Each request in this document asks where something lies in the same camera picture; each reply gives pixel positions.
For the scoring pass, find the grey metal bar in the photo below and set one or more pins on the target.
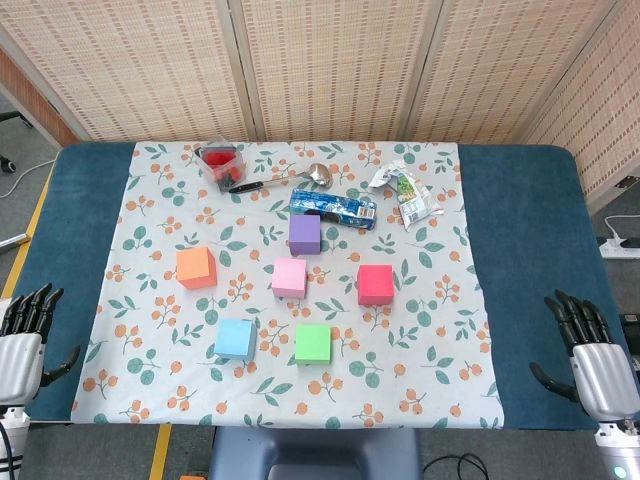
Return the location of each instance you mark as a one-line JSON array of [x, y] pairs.
[[12, 242]]

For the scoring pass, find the light blue foam cube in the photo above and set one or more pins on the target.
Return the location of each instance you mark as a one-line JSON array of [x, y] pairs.
[[234, 339]]

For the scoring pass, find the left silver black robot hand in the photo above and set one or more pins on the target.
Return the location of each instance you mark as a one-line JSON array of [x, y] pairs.
[[20, 365]]

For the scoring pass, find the floral print tablecloth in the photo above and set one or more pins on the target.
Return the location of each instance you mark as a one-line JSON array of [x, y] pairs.
[[150, 320]]

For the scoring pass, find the crumpled white green snack bag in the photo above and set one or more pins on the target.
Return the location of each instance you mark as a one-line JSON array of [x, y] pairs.
[[410, 197]]

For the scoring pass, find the purple foam cube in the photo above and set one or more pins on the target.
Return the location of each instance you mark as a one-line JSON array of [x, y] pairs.
[[304, 234]]

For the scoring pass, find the bamboo folding screen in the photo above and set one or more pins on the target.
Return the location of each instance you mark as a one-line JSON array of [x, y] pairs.
[[325, 65]]

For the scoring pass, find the green foam cube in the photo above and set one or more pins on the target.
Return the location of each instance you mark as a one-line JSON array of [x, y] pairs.
[[312, 344]]

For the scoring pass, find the blue cookie box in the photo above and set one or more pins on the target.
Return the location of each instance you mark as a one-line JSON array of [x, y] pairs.
[[332, 207]]

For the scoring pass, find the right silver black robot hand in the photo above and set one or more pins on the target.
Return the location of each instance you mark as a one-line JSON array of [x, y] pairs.
[[602, 380]]

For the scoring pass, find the white power strip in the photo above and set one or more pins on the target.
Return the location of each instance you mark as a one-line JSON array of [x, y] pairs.
[[620, 248]]

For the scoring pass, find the black office chair base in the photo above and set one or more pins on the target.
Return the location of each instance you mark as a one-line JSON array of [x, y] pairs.
[[6, 165]]

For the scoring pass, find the clear box with red contents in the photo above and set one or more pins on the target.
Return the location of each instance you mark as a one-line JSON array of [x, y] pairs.
[[220, 162]]

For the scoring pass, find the red foam cube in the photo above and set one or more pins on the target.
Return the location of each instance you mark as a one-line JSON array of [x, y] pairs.
[[375, 285]]

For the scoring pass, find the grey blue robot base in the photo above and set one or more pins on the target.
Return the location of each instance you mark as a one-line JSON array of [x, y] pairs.
[[315, 452]]

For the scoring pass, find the black box with label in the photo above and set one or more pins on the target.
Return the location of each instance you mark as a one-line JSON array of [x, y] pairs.
[[631, 318]]

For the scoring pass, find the teal table cover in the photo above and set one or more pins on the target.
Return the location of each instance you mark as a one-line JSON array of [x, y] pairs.
[[75, 225]]

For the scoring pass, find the pink foam cube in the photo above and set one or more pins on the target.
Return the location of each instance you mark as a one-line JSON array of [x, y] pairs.
[[288, 277]]

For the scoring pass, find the orange foam cube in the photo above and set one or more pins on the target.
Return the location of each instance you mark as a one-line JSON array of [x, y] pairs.
[[194, 265]]

